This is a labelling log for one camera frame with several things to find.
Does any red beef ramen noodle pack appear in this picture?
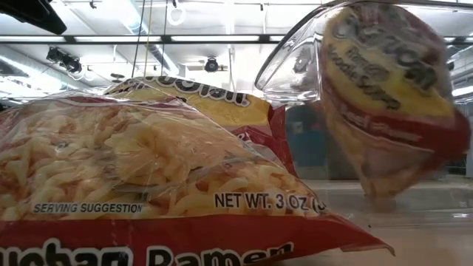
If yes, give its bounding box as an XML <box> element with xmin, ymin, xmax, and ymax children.
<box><xmin>318</xmin><ymin>2</ymin><xmax>472</xmax><ymax>214</ymax></box>
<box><xmin>104</xmin><ymin>75</ymin><xmax>299</xmax><ymax>178</ymax></box>
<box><xmin>0</xmin><ymin>90</ymin><xmax>395</xmax><ymax>266</ymax></box>

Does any black round ceiling fixture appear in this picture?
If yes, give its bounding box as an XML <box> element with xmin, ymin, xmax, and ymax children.
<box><xmin>203</xmin><ymin>57</ymin><xmax>220</xmax><ymax>74</ymax></box>

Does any clear plastic bin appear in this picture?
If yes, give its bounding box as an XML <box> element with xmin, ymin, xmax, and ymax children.
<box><xmin>253</xmin><ymin>0</ymin><xmax>473</xmax><ymax>226</ymax></box>

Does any black ceiling spotlight cluster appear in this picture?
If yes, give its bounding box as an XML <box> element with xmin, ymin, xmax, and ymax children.
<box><xmin>46</xmin><ymin>47</ymin><xmax>83</xmax><ymax>74</ymax></box>

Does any silver ceiling air duct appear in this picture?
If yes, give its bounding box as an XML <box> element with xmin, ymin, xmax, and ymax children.
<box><xmin>0</xmin><ymin>44</ymin><xmax>93</xmax><ymax>99</ymax></box>
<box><xmin>121</xmin><ymin>0</ymin><xmax>182</xmax><ymax>75</ymax></box>

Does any black overhead frame bar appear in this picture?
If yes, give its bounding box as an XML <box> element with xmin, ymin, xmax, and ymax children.
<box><xmin>0</xmin><ymin>34</ymin><xmax>473</xmax><ymax>46</ymax></box>

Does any black hanging cable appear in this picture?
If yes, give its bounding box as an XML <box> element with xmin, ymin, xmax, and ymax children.
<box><xmin>160</xmin><ymin>0</ymin><xmax>167</xmax><ymax>75</ymax></box>
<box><xmin>131</xmin><ymin>0</ymin><xmax>146</xmax><ymax>78</ymax></box>

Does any white hanging cable loop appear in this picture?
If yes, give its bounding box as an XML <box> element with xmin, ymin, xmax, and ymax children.
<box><xmin>166</xmin><ymin>3</ymin><xmax>187</xmax><ymax>27</ymax></box>

